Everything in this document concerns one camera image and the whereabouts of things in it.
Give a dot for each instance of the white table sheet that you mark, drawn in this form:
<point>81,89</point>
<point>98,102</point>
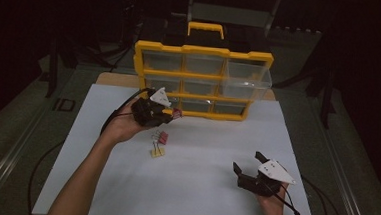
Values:
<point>193,188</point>

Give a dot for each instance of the person's left hand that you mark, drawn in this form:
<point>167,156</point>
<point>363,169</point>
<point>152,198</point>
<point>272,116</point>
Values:
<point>123,126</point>

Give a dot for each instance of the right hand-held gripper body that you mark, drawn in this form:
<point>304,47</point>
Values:
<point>260,187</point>

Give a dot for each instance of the person's right hand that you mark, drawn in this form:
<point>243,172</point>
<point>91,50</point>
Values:
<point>272,206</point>

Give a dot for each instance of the clear plastic organizer drawer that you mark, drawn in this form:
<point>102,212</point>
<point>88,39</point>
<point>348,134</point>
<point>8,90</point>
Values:
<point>247,81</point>

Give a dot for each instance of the grid of clear bins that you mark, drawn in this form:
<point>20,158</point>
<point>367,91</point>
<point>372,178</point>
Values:
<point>164,61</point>

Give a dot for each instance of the yellow binder clip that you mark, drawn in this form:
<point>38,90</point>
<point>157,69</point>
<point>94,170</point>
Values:
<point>157,152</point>

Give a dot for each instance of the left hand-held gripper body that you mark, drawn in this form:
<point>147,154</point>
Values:
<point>148,113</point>

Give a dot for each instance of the large pink binder clip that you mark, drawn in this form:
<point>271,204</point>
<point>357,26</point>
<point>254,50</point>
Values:
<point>163,137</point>

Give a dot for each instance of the black metal stand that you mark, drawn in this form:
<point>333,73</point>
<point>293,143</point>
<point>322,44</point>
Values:
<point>326,95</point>
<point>52,65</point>

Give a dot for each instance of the small red binder clip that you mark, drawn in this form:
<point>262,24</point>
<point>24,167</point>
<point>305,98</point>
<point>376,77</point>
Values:
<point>177,113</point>

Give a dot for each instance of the yellow drawer organizer cabinet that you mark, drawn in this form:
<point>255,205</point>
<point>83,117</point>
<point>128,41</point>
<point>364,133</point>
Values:
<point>202,50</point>

